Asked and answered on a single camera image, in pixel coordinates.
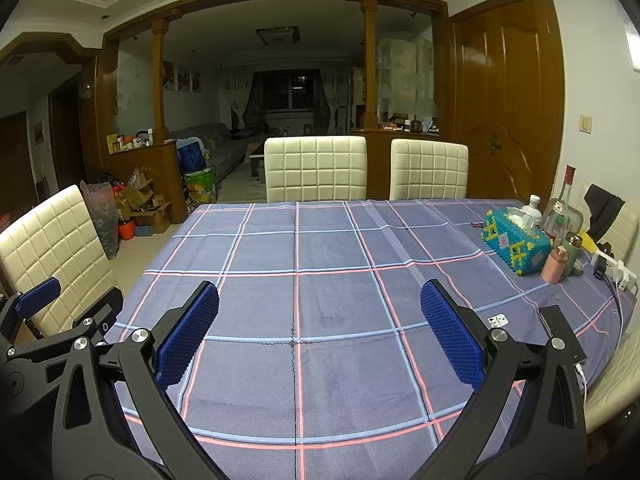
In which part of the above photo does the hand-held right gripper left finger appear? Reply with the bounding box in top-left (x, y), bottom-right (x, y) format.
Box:
top-left (51, 280), bottom-right (221, 480)

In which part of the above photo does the cluster of small boxes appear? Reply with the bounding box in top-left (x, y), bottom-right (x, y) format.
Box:
top-left (378, 112), bottom-right (441, 135)

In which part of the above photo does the red capped glass bottle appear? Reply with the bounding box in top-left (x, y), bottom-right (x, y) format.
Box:
top-left (544, 165), bottom-right (577, 241)

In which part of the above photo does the pile of cardboard boxes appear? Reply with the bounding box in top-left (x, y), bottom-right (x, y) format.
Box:
top-left (116, 172), bottom-right (172, 233)

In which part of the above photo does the white capped bottle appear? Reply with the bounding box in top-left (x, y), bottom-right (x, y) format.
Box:
top-left (520, 195), bottom-right (545, 226)

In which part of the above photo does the frosted glass partition panel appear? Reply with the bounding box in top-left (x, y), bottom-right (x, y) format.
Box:
top-left (116, 42), bottom-right (155, 133)
top-left (376, 37), bottom-right (435, 121)

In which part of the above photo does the white power strip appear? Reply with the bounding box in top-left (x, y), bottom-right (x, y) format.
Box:
top-left (590, 250), bottom-right (638, 293)

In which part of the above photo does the colourful shopping bag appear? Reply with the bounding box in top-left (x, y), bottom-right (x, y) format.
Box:
top-left (184, 167), bottom-right (218, 204)

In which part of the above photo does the dark window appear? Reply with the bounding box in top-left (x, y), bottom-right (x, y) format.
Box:
top-left (252, 71), bottom-right (323, 113)

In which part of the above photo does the pink thermos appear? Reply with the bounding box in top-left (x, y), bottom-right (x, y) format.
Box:
top-left (542, 245), bottom-right (571, 282)

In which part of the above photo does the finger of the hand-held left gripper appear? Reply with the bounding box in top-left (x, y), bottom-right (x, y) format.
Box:
top-left (0, 276), bottom-right (62, 349)
top-left (5, 287), bottom-right (124, 361)

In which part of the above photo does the coffee table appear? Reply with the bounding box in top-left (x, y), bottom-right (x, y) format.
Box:
top-left (246, 140), bottom-right (266, 178)

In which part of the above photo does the beaded tissue box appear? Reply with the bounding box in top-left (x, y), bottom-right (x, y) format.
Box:
top-left (481, 206), bottom-right (553, 276)

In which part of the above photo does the purple plaid tablecloth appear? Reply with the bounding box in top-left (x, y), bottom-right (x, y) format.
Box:
top-left (102, 199), bottom-right (638, 480)

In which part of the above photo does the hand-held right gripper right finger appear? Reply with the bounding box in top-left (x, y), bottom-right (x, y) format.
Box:
top-left (419, 280), bottom-right (588, 480)

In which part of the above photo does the dark cable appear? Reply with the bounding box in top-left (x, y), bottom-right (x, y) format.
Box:
top-left (602, 275), bottom-right (626, 356)

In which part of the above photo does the dark wooden door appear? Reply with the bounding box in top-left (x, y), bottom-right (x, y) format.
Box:
top-left (0, 112), bottom-right (38, 206)

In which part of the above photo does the black cloth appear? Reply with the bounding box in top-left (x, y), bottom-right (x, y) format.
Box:
top-left (583, 184), bottom-right (626, 253)

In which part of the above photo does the clear plastic bag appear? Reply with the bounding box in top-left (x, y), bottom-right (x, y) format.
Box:
top-left (80, 180), bottom-right (120, 260)

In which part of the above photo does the row of small bottles and boxes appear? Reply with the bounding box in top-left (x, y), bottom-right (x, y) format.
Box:
top-left (106, 129), bottom-right (156, 153)

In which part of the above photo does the cream quilted chair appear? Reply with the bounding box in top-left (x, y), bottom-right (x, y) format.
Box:
top-left (0, 184), bottom-right (123, 341)
top-left (582, 330), bottom-right (640, 436)
top-left (263, 136), bottom-right (368, 203)
top-left (582, 187), bottom-right (640, 271)
top-left (389, 139), bottom-right (469, 201)

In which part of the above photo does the blue bag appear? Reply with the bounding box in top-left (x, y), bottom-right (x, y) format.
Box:
top-left (177, 137), bottom-right (207, 173)

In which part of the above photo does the wooden column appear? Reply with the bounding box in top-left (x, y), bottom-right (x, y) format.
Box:
top-left (360, 0), bottom-right (378, 131)
top-left (150, 17), bottom-right (168, 143)

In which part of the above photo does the brown wooden door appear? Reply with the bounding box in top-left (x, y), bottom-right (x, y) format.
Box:
top-left (452, 0), bottom-right (566, 206)

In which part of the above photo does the patterned curtain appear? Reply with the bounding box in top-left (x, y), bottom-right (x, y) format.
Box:
top-left (320, 61), bottom-right (351, 135)
top-left (220, 65), bottom-right (253, 131)

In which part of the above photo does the black power bank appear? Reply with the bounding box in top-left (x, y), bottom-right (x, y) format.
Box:
top-left (537, 305), bottom-right (590, 363)

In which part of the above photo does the green thermos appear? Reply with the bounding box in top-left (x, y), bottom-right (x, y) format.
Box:
top-left (564, 232), bottom-right (585, 277)

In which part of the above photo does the grey sofa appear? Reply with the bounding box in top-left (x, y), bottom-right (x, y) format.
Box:
top-left (170, 122), bottom-right (261, 181)

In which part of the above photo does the row of wall pictures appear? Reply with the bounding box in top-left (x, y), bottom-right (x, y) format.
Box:
top-left (162, 61), bottom-right (206, 93)

